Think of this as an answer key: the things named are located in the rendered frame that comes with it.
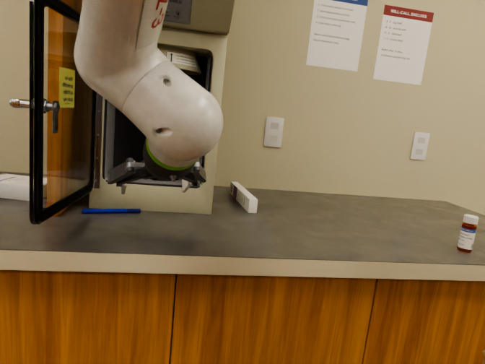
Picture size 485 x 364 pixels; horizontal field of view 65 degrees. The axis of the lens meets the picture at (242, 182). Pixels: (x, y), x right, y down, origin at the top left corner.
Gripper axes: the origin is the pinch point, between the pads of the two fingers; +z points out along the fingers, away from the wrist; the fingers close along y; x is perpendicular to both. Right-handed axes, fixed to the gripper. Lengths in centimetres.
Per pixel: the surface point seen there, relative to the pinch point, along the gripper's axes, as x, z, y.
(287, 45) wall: -60, 24, -55
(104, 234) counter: 10.0, 1.9, 10.8
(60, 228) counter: 7.6, 5.5, 19.5
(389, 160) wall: -18, 35, -101
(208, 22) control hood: -37.5, -9.7, -13.5
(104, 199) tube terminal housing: -1.5, 18.5, 10.5
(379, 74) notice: -49, 21, -92
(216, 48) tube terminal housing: -34.5, -4.2, -16.8
